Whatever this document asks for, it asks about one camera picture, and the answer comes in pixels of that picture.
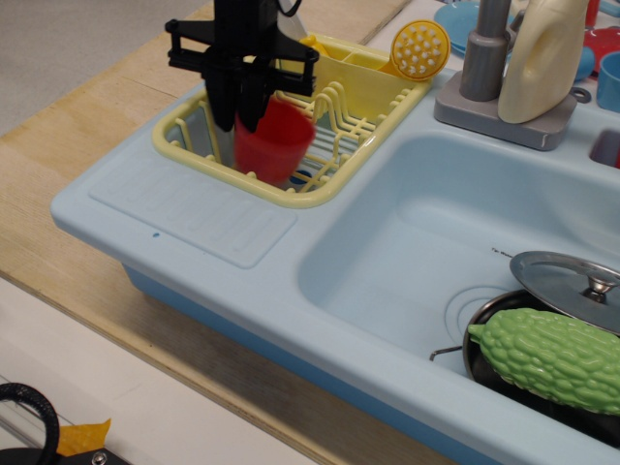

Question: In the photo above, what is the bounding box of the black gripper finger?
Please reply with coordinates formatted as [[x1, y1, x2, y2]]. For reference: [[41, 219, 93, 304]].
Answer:
[[237, 79, 275, 133], [202, 69, 241, 132]]

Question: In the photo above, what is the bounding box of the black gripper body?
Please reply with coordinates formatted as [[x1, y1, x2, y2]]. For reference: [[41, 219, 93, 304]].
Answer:
[[165, 1, 319, 97]]

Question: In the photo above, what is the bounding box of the red plastic cup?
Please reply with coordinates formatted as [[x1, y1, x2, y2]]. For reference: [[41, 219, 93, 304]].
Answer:
[[233, 98, 316, 185]]

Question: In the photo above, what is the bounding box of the blue cup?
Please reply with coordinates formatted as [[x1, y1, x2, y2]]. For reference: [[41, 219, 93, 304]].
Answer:
[[596, 51, 620, 112]]

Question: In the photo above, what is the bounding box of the yellow dish rack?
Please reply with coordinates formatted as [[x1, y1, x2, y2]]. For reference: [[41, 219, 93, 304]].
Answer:
[[151, 34, 432, 208]]

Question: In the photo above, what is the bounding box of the yellow round scrub brush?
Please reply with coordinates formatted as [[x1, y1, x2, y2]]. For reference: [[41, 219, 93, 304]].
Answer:
[[379, 19, 451, 81]]

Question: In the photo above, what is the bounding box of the grey toy faucet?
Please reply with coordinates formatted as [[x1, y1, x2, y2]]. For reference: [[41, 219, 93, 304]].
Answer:
[[434, 1, 576, 151]]

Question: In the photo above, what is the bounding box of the light blue plate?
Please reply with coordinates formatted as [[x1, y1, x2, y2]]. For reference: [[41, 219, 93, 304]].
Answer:
[[433, 1, 517, 54]]

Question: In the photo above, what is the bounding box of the light blue toy sink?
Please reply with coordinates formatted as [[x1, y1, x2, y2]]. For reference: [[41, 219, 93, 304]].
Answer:
[[75, 95, 619, 464]]

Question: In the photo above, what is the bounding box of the cream detergent bottle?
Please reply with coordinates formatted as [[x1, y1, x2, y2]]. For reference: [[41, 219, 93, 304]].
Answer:
[[498, 0, 588, 124]]

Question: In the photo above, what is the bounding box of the red plate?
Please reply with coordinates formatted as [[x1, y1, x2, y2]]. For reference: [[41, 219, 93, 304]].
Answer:
[[583, 27, 619, 75]]

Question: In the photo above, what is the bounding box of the yellow tape piece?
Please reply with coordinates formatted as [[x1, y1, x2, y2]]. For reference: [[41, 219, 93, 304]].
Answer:
[[56, 418, 111, 457]]

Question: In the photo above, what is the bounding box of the steel pot lid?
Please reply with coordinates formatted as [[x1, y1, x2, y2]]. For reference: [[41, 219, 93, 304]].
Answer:
[[510, 251, 619, 334]]

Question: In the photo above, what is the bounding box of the green bitter gourd toy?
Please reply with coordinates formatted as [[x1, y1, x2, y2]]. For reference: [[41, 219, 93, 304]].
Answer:
[[468, 308, 619, 416]]

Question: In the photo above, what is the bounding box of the black base with screw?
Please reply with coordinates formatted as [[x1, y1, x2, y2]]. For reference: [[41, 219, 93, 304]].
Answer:
[[1, 448, 130, 465]]

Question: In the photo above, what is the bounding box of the steel pot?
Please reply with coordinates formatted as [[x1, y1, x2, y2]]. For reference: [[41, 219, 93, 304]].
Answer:
[[430, 290, 619, 449]]

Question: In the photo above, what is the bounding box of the black braided cable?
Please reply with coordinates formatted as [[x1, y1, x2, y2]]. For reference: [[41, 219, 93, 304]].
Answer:
[[0, 382, 61, 465]]

